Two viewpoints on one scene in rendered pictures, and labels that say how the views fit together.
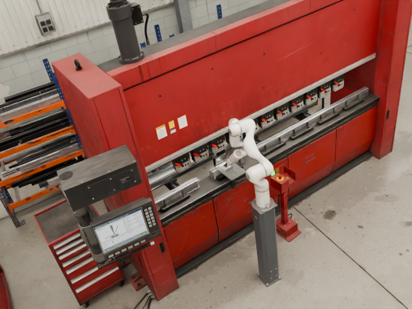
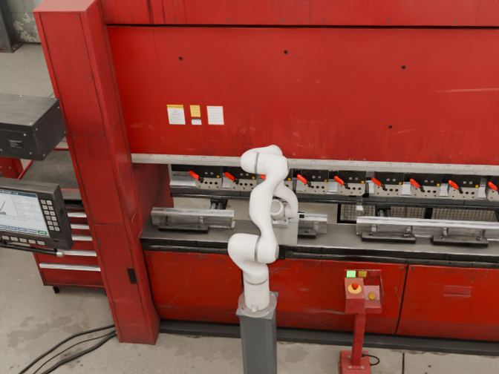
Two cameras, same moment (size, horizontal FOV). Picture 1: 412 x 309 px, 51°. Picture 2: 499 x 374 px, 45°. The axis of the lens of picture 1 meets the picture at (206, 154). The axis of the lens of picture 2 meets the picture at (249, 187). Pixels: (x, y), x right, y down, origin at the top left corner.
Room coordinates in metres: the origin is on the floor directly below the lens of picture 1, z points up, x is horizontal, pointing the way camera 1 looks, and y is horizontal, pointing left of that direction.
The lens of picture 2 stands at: (1.06, -1.64, 3.25)
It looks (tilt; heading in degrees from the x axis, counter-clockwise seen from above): 37 degrees down; 37
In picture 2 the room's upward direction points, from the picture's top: 3 degrees counter-clockwise
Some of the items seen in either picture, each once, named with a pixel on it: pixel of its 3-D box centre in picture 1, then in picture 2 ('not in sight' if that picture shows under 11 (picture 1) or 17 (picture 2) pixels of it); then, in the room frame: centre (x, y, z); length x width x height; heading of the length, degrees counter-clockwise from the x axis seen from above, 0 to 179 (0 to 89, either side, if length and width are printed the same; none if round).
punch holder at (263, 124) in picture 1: (265, 118); (387, 179); (3.66, -0.65, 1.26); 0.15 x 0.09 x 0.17; 118
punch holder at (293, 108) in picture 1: (295, 102); (463, 182); (3.85, -1.00, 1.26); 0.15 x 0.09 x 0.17; 118
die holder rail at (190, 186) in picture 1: (175, 194); (193, 217); (3.13, 0.35, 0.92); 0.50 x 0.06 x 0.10; 118
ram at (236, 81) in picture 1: (268, 71); (412, 102); (3.70, -0.71, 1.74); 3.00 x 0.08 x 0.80; 118
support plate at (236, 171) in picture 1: (230, 170); (281, 228); (3.26, -0.21, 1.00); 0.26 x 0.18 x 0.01; 28
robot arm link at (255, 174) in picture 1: (257, 178); (248, 257); (2.71, -0.38, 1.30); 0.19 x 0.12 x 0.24; 110
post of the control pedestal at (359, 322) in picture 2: (284, 204); (358, 334); (3.29, -0.72, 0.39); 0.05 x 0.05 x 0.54; 32
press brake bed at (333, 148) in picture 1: (277, 180); (387, 293); (3.66, -0.74, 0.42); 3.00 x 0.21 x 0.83; 118
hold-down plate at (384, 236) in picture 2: (273, 148); (387, 237); (3.62, -0.70, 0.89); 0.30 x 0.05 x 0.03; 118
